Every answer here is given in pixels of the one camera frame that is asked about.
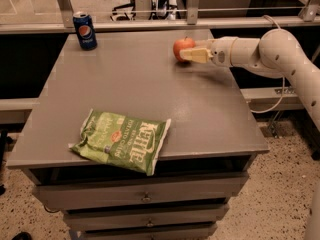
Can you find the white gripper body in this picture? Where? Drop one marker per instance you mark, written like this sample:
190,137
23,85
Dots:
221,52

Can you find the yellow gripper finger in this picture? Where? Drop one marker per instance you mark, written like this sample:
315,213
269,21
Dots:
199,55
204,43

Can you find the red apple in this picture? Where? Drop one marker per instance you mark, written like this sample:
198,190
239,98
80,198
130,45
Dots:
181,44

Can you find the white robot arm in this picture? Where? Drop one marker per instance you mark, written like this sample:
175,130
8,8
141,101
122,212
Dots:
281,198

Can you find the green Kettle chip bag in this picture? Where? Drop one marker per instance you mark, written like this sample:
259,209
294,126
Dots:
121,141

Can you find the black office chair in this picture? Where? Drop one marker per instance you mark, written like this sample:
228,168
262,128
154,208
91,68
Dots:
145,10

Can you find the grey drawer cabinet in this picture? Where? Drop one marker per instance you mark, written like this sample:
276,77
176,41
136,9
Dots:
211,142

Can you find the blue Pepsi can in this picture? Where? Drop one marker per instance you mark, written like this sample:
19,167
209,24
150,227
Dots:
85,30

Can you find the metal railing frame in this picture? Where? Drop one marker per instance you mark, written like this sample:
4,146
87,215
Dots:
55,16

